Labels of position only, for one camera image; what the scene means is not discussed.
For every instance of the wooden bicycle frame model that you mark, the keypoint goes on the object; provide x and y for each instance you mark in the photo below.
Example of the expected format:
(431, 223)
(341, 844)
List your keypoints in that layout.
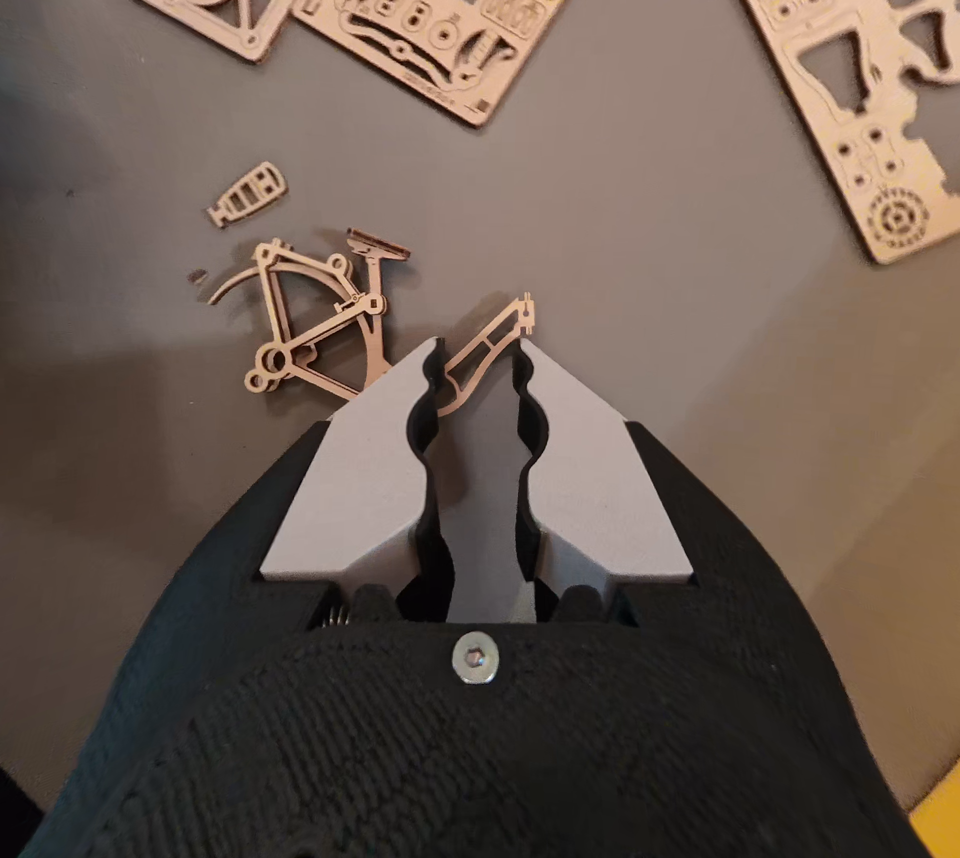
(375, 284)

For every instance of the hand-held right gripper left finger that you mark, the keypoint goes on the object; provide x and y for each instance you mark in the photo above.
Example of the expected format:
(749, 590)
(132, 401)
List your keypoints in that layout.
(352, 491)

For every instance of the wooden bicycle fork part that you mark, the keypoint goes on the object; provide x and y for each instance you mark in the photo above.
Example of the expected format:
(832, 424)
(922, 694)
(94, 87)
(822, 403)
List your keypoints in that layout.
(526, 310)

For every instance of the slotted wooden model part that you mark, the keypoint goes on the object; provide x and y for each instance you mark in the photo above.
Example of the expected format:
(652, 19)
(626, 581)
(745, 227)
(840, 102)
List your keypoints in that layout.
(220, 212)

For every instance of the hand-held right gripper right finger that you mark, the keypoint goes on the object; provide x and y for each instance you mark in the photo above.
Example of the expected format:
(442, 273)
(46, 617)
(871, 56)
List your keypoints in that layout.
(600, 491)

